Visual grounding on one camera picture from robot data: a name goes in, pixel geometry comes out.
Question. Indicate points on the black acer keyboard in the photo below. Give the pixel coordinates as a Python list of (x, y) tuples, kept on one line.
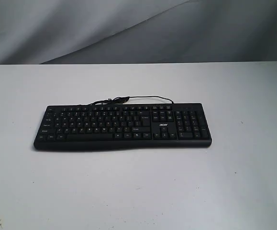
[(122, 126)]

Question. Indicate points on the grey backdrop cloth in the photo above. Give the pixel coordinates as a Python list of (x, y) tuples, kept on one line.
[(137, 31)]

